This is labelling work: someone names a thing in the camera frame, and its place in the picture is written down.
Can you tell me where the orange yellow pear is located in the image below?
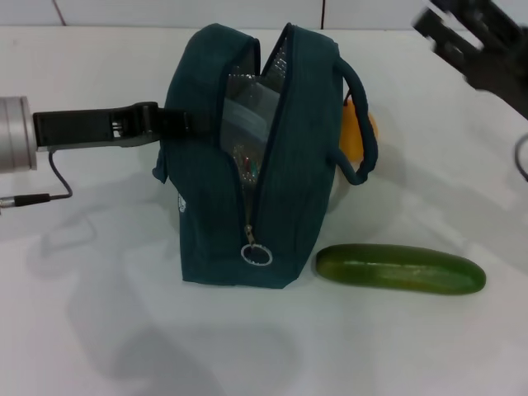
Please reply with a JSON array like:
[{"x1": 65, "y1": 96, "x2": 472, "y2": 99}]
[{"x1": 338, "y1": 92, "x2": 380, "y2": 163}]

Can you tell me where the clear plastic blue-rimmed food container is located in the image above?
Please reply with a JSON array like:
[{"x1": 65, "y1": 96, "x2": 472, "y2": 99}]
[{"x1": 221, "y1": 80, "x2": 284, "y2": 168}]

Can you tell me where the grey left gripper cable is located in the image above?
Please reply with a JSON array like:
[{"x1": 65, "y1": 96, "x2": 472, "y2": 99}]
[{"x1": 0, "y1": 149, "x2": 74, "y2": 208}]

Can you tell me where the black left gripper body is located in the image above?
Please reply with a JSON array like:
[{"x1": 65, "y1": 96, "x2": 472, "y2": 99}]
[{"x1": 32, "y1": 101, "x2": 162, "y2": 151}]

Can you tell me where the green cucumber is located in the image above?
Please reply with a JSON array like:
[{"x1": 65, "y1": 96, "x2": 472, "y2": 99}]
[{"x1": 315, "y1": 243, "x2": 488, "y2": 297}]

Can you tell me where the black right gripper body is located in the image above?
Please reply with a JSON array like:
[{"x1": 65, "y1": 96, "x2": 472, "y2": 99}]
[{"x1": 461, "y1": 0, "x2": 528, "y2": 121}]

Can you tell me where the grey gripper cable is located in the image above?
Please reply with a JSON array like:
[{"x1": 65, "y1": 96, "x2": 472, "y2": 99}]
[
  {"x1": 512, "y1": 133, "x2": 528, "y2": 183},
  {"x1": 0, "y1": 149, "x2": 74, "y2": 208}
]

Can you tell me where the dark teal insulated lunch bag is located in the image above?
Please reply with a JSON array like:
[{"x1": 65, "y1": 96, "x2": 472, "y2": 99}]
[{"x1": 151, "y1": 22, "x2": 380, "y2": 292}]

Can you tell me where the grey right gripper cable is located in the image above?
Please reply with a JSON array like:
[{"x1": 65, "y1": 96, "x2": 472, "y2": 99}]
[{"x1": 512, "y1": 133, "x2": 528, "y2": 183}]

